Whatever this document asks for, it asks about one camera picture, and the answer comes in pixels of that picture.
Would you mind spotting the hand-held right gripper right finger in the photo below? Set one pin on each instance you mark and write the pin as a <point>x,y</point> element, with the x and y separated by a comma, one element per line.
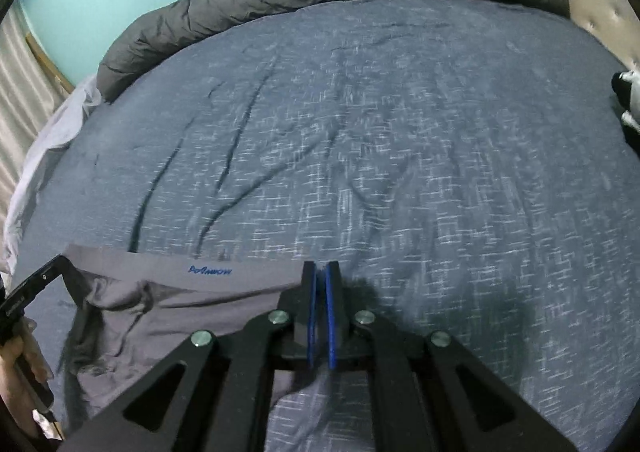
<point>331,317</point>

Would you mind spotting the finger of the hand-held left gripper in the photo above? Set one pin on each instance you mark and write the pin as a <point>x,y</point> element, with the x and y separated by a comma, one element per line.
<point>35,284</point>

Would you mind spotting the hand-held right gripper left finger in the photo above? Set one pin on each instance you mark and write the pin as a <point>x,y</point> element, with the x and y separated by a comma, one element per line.
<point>311,317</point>

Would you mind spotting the grey underwear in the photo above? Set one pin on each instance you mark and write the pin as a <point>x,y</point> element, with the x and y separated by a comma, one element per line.
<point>165,302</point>

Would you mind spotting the person's left hand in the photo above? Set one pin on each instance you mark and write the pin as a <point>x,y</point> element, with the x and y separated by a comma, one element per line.
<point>27,347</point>

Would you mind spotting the white bed sheet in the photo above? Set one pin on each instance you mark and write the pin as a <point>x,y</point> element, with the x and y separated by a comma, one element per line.
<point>47,142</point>

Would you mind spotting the blue-grey patterned bedspread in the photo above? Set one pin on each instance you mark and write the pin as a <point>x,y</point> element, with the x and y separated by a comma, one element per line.
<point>380,172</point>

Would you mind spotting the beige curtain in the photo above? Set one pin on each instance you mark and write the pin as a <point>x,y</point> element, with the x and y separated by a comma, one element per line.
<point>17,97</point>

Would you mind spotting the black and white garment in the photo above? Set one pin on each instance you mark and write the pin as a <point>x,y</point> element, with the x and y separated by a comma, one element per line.
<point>629,99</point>

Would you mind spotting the wooden window frame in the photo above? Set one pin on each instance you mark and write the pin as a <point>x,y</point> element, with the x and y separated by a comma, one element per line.
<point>47,64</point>

